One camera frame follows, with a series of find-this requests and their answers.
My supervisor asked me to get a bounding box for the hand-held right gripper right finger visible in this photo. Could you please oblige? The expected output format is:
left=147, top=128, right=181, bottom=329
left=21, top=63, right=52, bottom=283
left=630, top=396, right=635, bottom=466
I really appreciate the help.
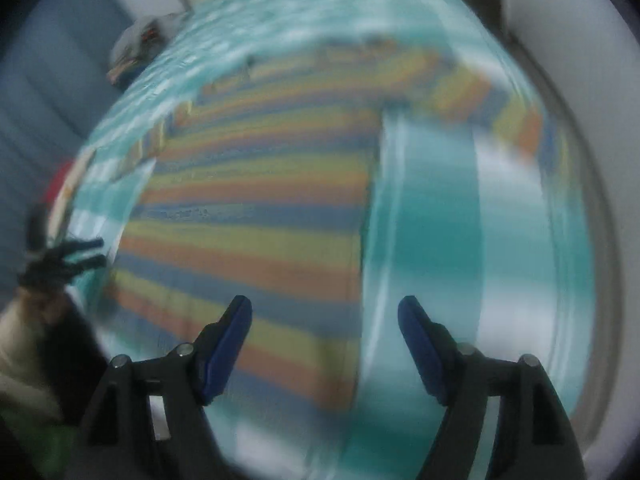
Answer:
left=398, top=296, right=586, bottom=480

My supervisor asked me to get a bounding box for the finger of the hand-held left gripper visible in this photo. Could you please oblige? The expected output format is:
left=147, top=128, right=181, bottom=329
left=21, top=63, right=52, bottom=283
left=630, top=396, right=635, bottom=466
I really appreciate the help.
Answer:
left=47, top=238, right=105, bottom=258
left=55, top=254, right=109, bottom=277

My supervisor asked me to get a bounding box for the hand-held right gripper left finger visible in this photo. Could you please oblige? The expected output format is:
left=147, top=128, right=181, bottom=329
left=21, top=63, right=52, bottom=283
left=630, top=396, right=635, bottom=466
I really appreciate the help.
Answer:
left=65, top=296, right=252, bottom=480

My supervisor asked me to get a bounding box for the striped knit sweater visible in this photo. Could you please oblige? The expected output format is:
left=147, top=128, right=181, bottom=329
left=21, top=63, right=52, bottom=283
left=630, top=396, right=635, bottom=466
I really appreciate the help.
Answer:
left=102, top=42, right=547, bottom=412

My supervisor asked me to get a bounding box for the person's left forearm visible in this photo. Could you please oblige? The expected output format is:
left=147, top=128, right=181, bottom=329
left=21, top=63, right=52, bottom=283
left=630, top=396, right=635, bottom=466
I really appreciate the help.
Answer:
left=0, top=291, right=67, bottom=423

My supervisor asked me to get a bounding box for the pile of clothes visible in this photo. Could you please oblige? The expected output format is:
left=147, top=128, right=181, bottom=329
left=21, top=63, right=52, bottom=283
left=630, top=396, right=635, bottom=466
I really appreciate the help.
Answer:
left=106, top=12, right=188, bottom=88

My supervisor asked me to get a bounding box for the red cloth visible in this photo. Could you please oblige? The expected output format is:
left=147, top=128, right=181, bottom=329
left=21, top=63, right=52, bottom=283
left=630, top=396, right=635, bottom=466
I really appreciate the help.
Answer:
left=44, top=159, right=78, bottom=203

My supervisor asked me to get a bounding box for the green plaid blanket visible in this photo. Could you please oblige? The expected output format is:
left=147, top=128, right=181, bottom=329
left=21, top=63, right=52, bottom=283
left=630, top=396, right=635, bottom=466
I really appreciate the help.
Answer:
left=65, top=0, right=597, bottom=480

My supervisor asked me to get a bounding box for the person's green clothing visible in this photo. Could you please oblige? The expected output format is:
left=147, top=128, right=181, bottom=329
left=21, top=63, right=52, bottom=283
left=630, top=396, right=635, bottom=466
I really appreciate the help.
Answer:
left=0, top=407, right=78, bottom=480

